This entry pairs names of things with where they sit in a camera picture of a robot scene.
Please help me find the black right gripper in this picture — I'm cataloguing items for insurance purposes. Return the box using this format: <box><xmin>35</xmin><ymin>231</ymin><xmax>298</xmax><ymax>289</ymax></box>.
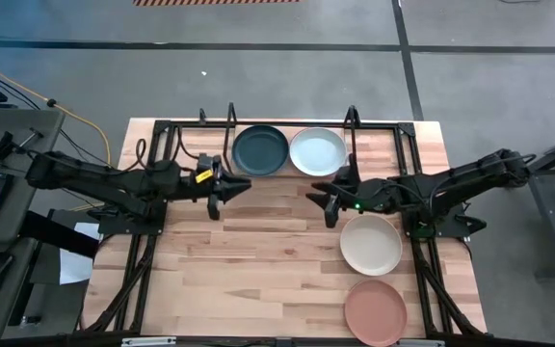
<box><xmin>304</xmin><ymin>153</ymin><xmax>387</xmax><ymax>228</ymax></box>

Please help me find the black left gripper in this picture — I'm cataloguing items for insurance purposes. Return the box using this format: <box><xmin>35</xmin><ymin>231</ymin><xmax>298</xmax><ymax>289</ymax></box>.
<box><xmin>193</xmin><ymin>153</ymin><xmax>252</xmax><ymax>222</ymax></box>

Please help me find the light blue plate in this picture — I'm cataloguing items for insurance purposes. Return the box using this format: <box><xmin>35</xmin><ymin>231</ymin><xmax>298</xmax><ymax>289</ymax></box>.
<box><xmin>288</xmin><ymin>126</ymin><xmax>349</xmax><ymax>177</ymax></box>

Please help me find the dark green plate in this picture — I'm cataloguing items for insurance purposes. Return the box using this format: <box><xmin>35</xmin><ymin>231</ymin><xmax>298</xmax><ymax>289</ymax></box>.
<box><xmin>231</xmin><ymin>124</ymin><xmax>290</xmax><ymax>177</ymax></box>

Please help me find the cream white plate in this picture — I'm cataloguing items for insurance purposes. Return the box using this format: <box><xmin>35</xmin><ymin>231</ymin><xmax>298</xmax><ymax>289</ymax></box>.
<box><xmin>339</xmin><ymin>214</ymin><xmax>404</xmax><ymax>278</ymax></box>

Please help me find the terracotta pink plate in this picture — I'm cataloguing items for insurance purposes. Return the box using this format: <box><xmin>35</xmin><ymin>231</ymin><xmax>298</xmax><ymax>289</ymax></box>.
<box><xmin>343</xmin><ymin>279</ymin><xmax>409</xmax><ymax>347</ymax></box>

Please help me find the white paper sheet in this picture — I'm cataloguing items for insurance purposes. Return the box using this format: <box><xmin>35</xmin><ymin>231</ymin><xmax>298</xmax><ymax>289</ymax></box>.
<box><xmin>59</xmin><ymin>221</ymin><xmax>103</xmax><ymax>285</ymax></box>

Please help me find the black flat panel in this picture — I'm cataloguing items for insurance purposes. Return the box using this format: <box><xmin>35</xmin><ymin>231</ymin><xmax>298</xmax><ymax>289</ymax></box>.
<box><xmin>16</xmin><ymin>210</ymin><xmax>100</xmax><ymax>259</ymax></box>

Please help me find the grey side desk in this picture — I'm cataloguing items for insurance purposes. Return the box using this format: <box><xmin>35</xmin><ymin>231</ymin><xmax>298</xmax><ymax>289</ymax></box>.
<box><xmin>0</xmin><ymin>108</ymin><xmax>66</xmax><ymax>341</ymax></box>

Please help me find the black clamp tool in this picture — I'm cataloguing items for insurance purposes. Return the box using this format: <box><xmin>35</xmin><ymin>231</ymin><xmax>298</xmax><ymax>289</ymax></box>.
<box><xmin>0</xmin><ymin>127</ymin><xmax>46</xmax><ymax>163</ymax></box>

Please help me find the black wire dish rack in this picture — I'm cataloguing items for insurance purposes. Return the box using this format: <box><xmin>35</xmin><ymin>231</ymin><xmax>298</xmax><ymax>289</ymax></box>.
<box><xmin>223</xmin><ymin>101</ymin><xmax>361</xmax><ymax>184</ymax></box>

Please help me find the black metal rig frame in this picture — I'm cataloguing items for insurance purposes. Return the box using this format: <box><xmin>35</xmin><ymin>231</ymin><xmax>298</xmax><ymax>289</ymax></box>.
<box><xmin>77</xmin><ymin>118</ymin><xmax>490</xmax><ymax>341</ymax></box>

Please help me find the yellow cable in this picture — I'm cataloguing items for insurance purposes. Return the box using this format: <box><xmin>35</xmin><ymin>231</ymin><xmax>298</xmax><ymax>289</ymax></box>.
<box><xmin>0</xmin><ymin>53</ymin><xmax>114</xmax><ymax>212</ymax></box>

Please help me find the silver metal bracket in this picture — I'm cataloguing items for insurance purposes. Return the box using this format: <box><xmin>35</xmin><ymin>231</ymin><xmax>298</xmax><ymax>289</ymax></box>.
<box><xmin>121</xmin><ymin>336</ymin><xmax>178</xmax><ymax>347</ymax></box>
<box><xmin>392</xmin><ymin>339</ymin><xmax>446</xmax><ymax>347</ymax></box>

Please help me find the black floor cable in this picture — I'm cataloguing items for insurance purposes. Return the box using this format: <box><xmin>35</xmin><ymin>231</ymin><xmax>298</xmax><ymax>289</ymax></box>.
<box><xmin>0</xmin><ymin>60</ymin><xmax>115</xmax><ymax>171</ymax></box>

